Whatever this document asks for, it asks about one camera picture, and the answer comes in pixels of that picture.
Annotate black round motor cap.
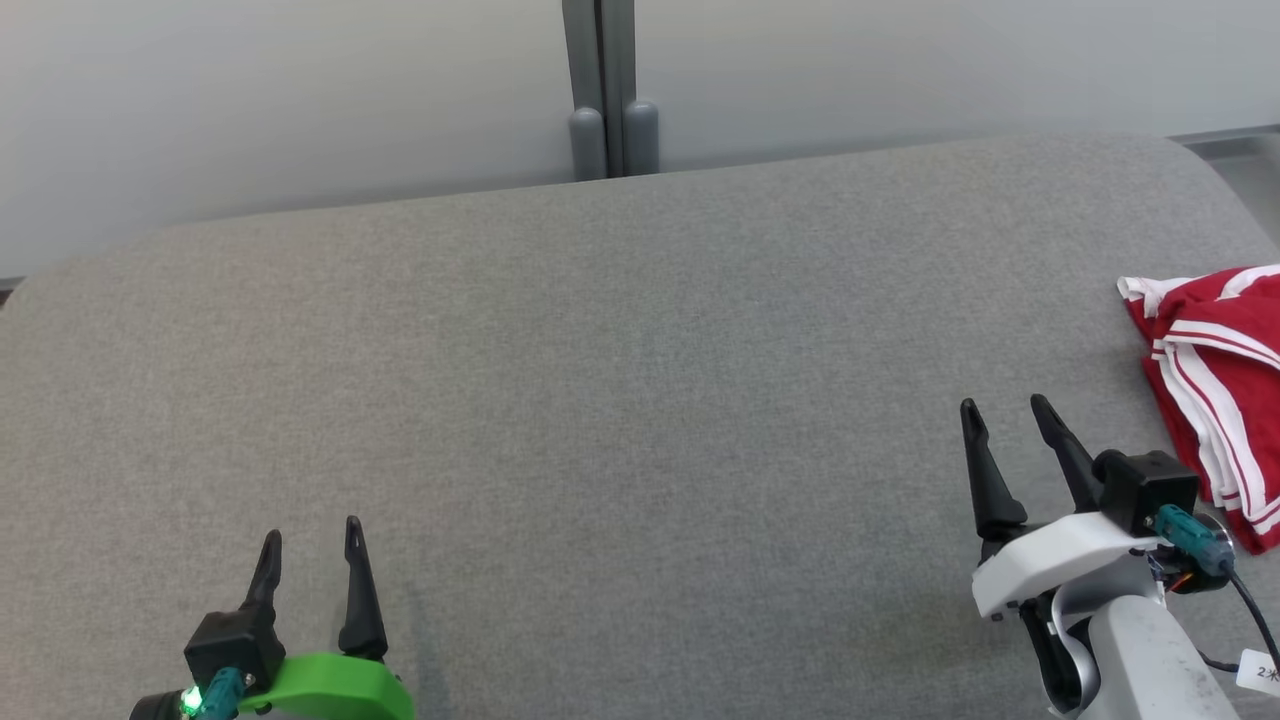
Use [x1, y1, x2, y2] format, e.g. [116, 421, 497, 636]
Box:
[1150, 512, 1233, 596]
[130, 690, 196, 720]

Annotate grey partition post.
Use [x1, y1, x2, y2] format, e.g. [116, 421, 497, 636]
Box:
[608, 0, 661, 178]
[562, 0, 609, 183]

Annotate black round left motor cap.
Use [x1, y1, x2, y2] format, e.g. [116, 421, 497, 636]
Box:
[130, 690, 196, 720]

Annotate black right camera cable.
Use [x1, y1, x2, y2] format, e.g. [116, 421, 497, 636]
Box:
[1195, 570, 1280, 673]

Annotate black round right motor cap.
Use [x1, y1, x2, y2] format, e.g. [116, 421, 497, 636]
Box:
[1150, 512, 1233, 596]

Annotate red shorts with white trim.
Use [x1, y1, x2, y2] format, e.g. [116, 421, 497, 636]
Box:
[1150, 340, 1280, 556]

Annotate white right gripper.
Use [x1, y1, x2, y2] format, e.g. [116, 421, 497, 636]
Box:
[960, 394, 1161, 621]

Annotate teal left camera connector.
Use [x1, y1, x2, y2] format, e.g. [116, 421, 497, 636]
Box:
[195, 667, 248, 720]

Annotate teal camera connector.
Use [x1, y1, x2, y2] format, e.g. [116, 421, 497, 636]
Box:
[1153, 504, 1236, 577]
[195, 667, 248, 720]

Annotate white paper cable tag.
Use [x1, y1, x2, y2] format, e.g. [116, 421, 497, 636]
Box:
[1236, 648, 1280, 698]

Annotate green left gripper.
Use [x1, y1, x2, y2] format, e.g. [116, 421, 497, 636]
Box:
[238, 516, 416, 720]

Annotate teal right camera connector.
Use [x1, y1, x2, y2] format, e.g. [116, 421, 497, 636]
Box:
[1153, 504, 1236, 577]

